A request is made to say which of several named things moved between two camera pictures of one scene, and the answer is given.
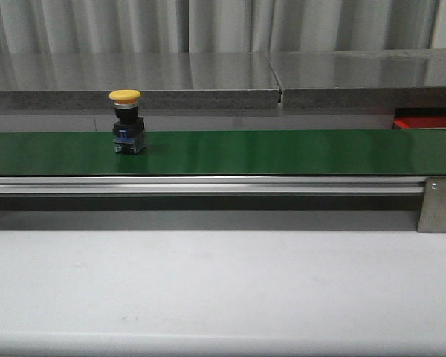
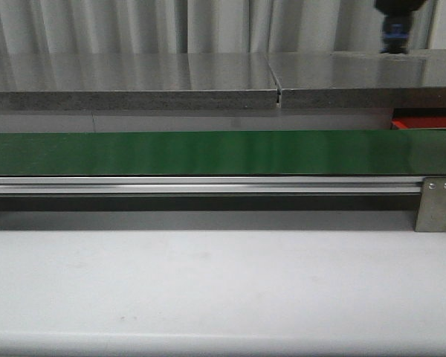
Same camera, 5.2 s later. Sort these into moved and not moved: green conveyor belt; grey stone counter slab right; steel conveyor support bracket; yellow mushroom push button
Moved: yellow mushroom push button
Not moved: green conveyor belt; steel conveyor support bracket; grey stone counter slab right
